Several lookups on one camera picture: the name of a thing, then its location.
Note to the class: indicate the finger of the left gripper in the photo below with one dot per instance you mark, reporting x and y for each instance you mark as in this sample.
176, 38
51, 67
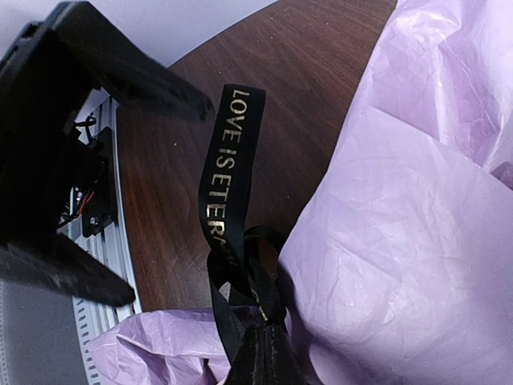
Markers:
57, 264

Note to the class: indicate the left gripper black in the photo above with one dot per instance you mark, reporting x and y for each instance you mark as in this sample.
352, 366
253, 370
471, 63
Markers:
47, 75

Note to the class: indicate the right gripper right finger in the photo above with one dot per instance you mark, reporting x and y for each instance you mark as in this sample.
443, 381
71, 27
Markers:
281, 365

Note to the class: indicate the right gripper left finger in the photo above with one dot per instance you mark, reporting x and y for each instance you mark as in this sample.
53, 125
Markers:
249, 366

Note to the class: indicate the black printed ribbon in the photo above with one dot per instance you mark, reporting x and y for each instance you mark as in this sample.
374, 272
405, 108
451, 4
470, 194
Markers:
236, 224

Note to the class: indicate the purple wrapping paper sheet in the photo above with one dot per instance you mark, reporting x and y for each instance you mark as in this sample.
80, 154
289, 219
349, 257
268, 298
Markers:
384, 158

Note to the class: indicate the front aluminium rail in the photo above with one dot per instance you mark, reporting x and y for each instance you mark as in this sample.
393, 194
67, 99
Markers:
110, 248

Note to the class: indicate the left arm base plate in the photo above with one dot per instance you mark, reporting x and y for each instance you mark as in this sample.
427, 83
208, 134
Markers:
93, 200

